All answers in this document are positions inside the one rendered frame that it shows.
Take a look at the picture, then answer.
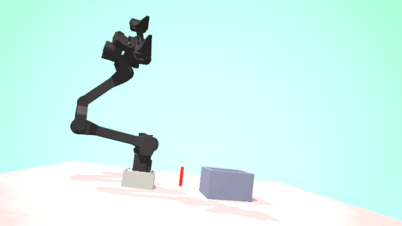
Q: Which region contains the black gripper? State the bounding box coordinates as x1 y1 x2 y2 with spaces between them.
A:
126 16 152 65

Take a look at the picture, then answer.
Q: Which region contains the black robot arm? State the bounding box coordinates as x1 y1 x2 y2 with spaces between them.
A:
70 30 159 173

